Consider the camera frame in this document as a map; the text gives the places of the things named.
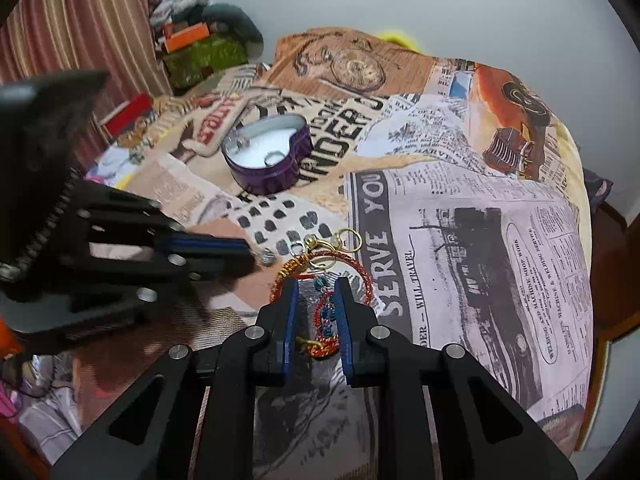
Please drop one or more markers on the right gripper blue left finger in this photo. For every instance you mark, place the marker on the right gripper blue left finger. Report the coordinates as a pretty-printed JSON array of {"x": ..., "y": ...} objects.
[{"x": 191, "y": 414}]

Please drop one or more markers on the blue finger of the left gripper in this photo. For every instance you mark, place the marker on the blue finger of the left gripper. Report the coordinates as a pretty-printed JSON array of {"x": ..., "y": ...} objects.
[{"x": 200, "y": 254}]

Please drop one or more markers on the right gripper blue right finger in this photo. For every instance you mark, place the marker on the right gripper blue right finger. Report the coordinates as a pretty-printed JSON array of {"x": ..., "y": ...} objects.
[{"x": 440, "y": 413}]

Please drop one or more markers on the red beaded hoop pendant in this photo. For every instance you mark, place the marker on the red beaded hoop pendant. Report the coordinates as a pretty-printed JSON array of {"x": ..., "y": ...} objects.
[{"x": 311, "y": 260}]

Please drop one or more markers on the red book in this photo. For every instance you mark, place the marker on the red book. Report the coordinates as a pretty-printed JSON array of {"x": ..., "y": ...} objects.
[{"x": 124, "y": 117}]

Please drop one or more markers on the striped red beige curtain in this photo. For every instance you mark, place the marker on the striped red beige curtain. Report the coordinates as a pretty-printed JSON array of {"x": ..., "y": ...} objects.
[{"x": 44, "y": 36}]

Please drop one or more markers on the orange box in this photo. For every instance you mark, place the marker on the orange box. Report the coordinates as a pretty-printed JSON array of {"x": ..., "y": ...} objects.
[{"x": 177, "y": 40}]

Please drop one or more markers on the green patterned cloth pile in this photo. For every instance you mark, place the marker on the green patterned cloth pile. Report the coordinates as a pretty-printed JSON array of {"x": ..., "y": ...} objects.
[{"x": 192, "y": 64}]

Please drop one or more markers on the newspaper print bed blanket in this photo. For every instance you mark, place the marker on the newspaper print bed blanket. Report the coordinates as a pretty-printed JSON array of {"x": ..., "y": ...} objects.
[{"x": 468, "y": 194}]

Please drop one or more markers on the dark bag on floor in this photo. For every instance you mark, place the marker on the dark bag on floor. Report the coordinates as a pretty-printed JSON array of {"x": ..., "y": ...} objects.
[{"x": 598, "y": 189}]

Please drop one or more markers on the yellow object behind bed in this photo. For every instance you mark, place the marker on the yellow object behind bed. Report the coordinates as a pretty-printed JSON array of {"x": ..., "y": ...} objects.
[{"x": 399, "y": 39}]

